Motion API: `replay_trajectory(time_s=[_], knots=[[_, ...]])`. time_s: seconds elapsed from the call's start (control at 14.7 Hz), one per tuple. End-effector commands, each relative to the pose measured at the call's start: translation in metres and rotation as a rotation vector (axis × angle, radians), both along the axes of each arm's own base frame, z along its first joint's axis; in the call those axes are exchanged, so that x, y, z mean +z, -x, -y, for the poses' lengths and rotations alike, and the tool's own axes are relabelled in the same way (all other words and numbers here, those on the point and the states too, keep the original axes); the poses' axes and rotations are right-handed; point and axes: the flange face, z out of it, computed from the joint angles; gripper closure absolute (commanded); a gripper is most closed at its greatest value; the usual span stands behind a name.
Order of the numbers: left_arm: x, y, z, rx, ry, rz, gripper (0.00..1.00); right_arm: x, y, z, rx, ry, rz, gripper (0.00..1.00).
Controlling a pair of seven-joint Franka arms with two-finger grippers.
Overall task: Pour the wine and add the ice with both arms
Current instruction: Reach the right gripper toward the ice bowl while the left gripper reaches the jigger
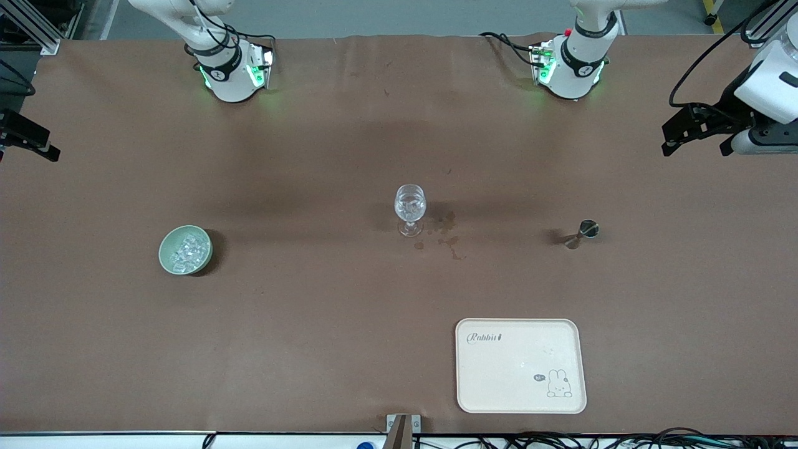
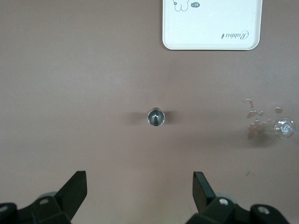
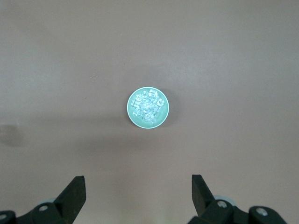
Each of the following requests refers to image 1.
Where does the metal jigger cup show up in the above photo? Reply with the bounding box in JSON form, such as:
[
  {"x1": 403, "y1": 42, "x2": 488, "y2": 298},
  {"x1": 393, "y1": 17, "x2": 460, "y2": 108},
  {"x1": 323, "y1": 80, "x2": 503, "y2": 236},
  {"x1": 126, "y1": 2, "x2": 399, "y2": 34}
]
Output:
[{"x1": 564, "y1": 220, "x2": 600, "y2": 250}]

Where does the clear ice cubes pile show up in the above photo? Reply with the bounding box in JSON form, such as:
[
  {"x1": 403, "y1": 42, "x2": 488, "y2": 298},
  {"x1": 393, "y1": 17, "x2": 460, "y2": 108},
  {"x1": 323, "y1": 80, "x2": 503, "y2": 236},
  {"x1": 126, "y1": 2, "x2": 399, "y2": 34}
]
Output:
[{"x1": 168, "y1": 231, "x2": 209, "y2": 273}]

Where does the clear wine glass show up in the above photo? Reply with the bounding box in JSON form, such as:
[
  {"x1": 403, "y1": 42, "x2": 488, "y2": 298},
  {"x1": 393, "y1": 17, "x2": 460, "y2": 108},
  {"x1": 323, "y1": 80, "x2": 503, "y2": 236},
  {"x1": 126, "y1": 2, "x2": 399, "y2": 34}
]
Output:
[{"x1": 393, "y1": 184, "x2": 428, "y2": 238}]

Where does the green ceramic bowl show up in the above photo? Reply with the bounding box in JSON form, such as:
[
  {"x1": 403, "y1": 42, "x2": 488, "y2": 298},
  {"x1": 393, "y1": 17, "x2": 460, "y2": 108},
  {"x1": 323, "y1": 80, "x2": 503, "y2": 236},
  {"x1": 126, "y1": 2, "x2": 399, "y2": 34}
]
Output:
[{"x1": 158, "y1": 225, "x2": 213, "y2": 276}]

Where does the cream rabbit print tray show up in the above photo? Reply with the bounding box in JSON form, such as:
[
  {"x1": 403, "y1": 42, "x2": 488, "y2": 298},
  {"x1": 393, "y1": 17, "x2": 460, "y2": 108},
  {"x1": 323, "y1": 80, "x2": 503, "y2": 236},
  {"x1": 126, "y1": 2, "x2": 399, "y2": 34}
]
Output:
[{"x1": 455, "y1": 318, "x2": 587, "y2": 415}]

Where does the brown table cover sheet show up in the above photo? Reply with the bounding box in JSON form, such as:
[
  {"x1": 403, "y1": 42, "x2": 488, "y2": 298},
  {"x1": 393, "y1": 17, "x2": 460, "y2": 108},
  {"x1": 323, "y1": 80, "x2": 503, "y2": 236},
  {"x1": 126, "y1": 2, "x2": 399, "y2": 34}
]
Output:
[{"x1": 0, "y1": 34, "x2": 798, "y2": 436}]

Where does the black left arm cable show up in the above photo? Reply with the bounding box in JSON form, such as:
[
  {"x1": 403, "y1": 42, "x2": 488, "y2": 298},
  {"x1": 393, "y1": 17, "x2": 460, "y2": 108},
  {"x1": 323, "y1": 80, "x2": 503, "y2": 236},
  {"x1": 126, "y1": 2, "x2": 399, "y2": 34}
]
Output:
[{"x1": 669, "y1": 0, "x2": 780, "y2": 110}]

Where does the aluminium frame profile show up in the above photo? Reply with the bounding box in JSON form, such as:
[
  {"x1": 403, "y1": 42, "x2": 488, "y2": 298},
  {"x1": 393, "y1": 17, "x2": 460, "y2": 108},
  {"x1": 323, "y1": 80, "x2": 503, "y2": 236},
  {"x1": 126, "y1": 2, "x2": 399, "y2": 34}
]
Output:
[
  {"x1": 0, "y1": 0, "x2": 85, "y2": 57},
  {"x1": 741, "y1": 0, "x2": 798, "y2": 48}
]

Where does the black base power cable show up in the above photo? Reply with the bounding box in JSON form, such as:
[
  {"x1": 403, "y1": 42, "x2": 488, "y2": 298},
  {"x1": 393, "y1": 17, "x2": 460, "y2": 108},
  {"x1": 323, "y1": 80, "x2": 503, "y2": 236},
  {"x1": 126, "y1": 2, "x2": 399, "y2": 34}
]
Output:
[
  {"x1": 234, "y1": 31, "x2": 278, "y2": 54},
  {"x1": 479, "y1": 31, "x2": 538, "y2": 68}
]

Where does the black cable bundle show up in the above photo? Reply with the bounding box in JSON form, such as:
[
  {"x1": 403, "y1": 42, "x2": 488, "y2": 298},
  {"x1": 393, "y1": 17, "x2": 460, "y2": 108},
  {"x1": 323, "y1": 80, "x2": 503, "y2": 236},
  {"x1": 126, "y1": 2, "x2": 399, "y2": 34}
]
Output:
[{"x1": 411, "y1": 427, "x2": 798, "y2": 449}]

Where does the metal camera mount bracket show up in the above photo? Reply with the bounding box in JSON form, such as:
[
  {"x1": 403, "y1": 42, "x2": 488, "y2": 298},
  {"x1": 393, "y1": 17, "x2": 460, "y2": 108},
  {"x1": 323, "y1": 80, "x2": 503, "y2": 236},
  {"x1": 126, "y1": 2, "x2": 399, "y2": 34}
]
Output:
[{"x1": 386, "y1": 414, "x2": 422, "y2": 449}]

